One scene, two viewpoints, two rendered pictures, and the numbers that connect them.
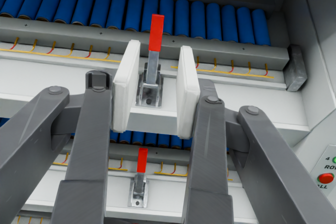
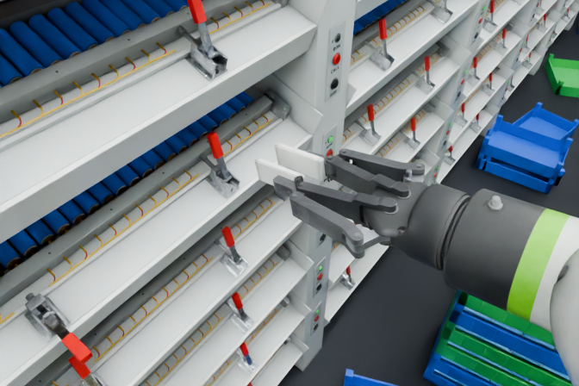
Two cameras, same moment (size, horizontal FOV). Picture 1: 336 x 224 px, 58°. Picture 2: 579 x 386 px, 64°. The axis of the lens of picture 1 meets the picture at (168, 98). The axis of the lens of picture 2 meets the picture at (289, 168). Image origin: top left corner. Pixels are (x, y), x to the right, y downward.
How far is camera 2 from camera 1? 41 cm
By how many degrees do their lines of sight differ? 36
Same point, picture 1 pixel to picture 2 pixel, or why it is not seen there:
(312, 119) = (310, 128)
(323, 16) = not seen: hidden behind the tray
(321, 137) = (318, 134)
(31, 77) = (149, 239)
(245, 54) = (250, 117)
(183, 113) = (321, 170)
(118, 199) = (226, 279)
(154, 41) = (218, 151)
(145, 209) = (247, 268)
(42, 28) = (124, 202)
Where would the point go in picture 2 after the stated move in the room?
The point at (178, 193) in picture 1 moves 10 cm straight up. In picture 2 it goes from (255, 239) to (252, 201)
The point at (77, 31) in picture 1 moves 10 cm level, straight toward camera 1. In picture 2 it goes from (148, 184) to (216, 207)
